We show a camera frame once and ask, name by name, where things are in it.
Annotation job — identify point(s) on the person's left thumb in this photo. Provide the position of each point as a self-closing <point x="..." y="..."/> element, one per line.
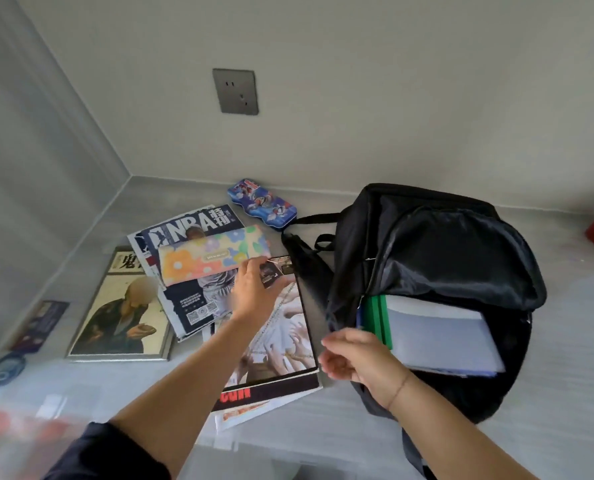
<point x="275" y="285"/>

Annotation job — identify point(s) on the dark blue card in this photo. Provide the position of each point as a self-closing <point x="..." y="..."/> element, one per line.
<point x="41" y="325"/>

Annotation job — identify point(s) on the dark blue sleeve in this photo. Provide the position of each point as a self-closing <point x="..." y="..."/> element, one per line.
<point x="102" y="457"/>

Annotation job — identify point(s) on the white notebook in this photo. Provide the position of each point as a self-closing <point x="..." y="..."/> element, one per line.
<point x="441" y="334"/>

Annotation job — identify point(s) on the black backpack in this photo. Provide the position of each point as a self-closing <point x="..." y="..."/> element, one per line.
<point x="441" y="244"/>

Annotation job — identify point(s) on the blue folder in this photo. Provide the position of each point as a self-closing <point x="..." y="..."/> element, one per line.
<point x="360" y="314"/>

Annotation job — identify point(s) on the book with painted figure cover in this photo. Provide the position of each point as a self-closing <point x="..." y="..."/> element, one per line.
<point x="122" y="314"/>

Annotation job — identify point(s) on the person's right fingers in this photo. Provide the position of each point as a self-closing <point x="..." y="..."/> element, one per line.
<point x="338" y="355"/>

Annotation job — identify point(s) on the green book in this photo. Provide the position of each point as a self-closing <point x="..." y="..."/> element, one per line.
<point x="377" y="319"/>

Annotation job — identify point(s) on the round blue tape roll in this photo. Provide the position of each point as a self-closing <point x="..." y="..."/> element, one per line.
<point x="7" y="368"/>

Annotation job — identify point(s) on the blurred red and white packet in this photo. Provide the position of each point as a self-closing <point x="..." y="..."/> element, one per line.
<point x="17" y="439"/>

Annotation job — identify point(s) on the person's right hand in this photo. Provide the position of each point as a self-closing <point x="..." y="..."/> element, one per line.
<point x="372" y="362"/>

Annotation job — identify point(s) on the white magazine with red print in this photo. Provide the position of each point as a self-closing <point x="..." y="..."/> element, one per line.
<point x="272" y="407"/>

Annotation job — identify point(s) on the person's left forearm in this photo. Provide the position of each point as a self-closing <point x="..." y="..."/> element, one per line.
<point x="187" y="384"/>

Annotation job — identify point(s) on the blue cartoon pencil tin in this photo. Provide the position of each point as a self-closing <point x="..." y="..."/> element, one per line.
<point x="263" y="204"/>

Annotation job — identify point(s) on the person's right forearm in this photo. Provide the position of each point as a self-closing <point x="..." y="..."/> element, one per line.
<point x="456" y="439"/>

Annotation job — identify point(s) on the magazine with reaching hands cover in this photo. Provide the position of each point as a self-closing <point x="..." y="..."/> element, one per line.
<point x="287" y="339"/>

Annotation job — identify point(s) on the dark blue basketball magazine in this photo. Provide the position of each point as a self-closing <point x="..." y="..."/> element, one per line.
<point x="187" y="227"/>

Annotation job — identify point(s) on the person's left hand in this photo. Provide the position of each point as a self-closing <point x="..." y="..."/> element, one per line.
<point x="252" y="294"/>

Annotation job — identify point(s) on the grey wall socket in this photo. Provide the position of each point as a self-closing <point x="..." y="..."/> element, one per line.
<point x="235" y="91"/>

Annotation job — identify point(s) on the floral pencil pouch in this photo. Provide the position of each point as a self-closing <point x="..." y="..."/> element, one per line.
<point x="204" y="254"/>

